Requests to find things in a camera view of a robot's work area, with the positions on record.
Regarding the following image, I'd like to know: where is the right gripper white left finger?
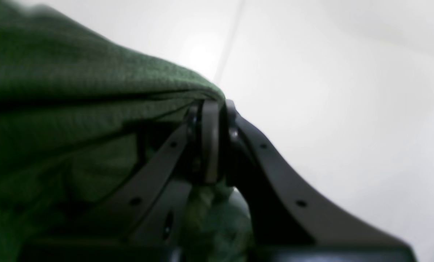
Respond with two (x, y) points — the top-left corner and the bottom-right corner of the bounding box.
(19, 100), (220, 262)

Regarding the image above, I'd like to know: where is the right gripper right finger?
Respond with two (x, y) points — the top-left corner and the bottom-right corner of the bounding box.
(220, 100), (416, 262)

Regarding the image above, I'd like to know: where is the dark green t-shirt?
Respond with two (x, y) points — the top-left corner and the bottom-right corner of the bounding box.
(0, 0), (255, 262)

